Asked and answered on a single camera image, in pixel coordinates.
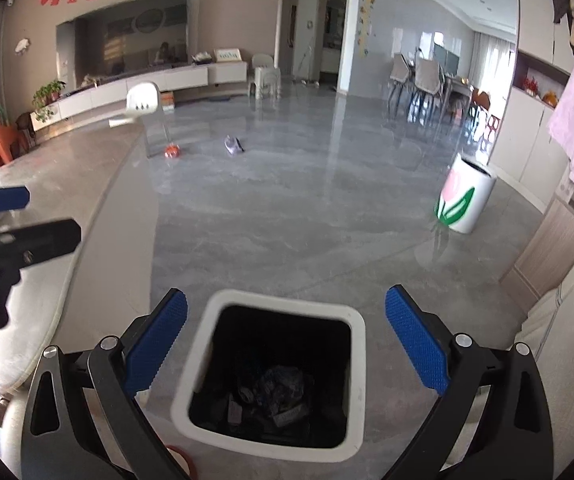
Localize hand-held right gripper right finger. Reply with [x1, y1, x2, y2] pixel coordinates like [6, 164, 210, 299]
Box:
[384, 284, 554, 480]

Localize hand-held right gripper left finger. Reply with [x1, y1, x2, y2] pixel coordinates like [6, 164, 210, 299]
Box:
[19, 287, 189, 480]

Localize white square trash bin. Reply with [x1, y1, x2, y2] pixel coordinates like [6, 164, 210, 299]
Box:
[171, 290, 366, 463]

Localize pink white small box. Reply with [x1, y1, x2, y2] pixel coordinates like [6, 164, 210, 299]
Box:
[227, 395, 245, 426]

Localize blue plastic bag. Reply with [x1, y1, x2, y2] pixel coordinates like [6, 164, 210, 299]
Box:
[239, 365, 312, 411]

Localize blue white plastic box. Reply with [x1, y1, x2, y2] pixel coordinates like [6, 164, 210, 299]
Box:
[272, 405, 310, 428]

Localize brown small stool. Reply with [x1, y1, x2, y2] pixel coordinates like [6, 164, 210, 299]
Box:
[16, 111, 38, 153]

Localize green potted plant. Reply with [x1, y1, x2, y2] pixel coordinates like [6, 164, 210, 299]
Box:
[33, 80, 66, 121]

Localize cream sofa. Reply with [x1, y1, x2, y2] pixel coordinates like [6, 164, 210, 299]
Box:
[512, 245, 574, 480]

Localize white tulip print bin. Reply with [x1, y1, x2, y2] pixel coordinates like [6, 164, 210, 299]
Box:
[434, 154, 496, 235]

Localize wooden side cabinet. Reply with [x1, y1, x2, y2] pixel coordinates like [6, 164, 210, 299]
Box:
[499, 195, 574, 301]

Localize white plastic chair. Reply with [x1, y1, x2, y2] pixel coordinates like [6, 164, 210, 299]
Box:
[108, 82, 175, 156]

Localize large black television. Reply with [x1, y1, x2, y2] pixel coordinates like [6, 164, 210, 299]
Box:
[57, 0, 190, 93]

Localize white television cabinet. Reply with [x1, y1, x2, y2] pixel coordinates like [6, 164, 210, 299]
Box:
[29, 61, 248, 133]

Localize brown dining chair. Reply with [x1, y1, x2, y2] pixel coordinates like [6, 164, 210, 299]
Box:
[469, 87, 490, 126]

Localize dining table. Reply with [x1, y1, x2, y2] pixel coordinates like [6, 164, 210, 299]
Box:
[442, 75, 472, 121]

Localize grey dining chair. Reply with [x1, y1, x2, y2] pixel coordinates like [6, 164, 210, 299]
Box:
[409, 57, 445, 123]
[388, 55, 412, 111]

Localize stacked white plastic chairs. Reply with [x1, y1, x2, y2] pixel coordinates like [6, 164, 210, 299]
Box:
[249, 53, 282, 100]

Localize mop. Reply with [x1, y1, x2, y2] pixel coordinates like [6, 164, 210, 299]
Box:
[292, 35, 318, 83]

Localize beige wall cabinets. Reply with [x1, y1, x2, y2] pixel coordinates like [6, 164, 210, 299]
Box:
[487, 0, 574, 196]

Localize colourful wall stickers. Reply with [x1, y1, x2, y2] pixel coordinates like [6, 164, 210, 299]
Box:
[357, 0, 372, 56]

